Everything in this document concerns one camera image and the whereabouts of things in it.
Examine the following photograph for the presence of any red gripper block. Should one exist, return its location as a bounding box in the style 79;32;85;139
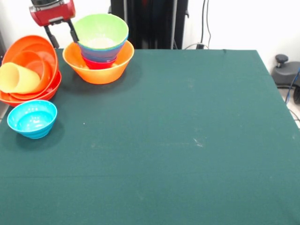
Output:
29;0;80;49

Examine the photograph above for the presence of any large red plastic bowl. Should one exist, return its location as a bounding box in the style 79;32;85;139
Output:
0;70;62;108
1;35;59;101

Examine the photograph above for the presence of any green plastic bowl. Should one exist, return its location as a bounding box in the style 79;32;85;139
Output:
72;13;129;50

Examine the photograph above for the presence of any small orange-red plastic bowl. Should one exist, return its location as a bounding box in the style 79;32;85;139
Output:
8;50;53;95

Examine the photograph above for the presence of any large blue plastic bowl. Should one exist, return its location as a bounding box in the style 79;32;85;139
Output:
76;35;129;58

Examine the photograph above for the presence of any small blue plastic bowl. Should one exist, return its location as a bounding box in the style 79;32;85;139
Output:
81;50;119;63

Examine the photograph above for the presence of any small magenta plastic bowl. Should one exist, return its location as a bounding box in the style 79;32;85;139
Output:
82;56;117;70

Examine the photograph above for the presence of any large orange plastic bowl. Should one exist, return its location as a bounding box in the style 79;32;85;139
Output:
62;41;135;85

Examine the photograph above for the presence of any yellow plastic cup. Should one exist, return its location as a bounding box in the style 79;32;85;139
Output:
0;62;41;94

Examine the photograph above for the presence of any small cyan plastic bowl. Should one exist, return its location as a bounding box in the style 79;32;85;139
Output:
7;100;58;140

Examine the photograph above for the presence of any dark green tablecloth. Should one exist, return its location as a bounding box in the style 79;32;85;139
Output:
0;48;300;225

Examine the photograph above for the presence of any black wall cable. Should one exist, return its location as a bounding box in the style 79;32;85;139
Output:
200;0;213;47

